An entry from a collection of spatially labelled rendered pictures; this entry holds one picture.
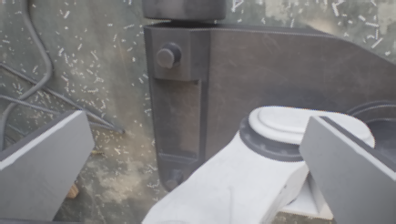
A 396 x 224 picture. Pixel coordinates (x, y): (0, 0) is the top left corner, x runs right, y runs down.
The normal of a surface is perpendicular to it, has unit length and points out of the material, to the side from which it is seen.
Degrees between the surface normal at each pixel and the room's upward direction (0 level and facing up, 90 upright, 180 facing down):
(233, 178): 90
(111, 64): 0
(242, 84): 0
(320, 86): 0
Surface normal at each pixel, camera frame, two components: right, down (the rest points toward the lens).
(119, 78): -0.21, 0.47
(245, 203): 0.02, -0.88
